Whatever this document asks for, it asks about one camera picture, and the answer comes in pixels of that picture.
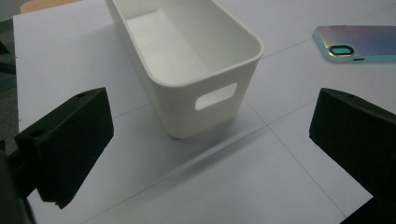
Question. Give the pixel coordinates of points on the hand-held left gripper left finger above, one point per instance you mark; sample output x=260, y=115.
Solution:
x=68, y=146

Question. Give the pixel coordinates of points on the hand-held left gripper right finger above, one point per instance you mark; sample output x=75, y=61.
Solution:
x=358, y=140

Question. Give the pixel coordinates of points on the wooden table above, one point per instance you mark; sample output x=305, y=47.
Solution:
x=43, y=4

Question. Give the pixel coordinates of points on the white table cover sheet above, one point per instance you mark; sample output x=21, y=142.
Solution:
x=218, y=180

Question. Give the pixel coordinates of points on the iridescent phone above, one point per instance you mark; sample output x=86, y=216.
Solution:
x=364, y=39

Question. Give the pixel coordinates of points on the white plastic storage bin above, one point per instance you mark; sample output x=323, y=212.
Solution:
x=186, y=109

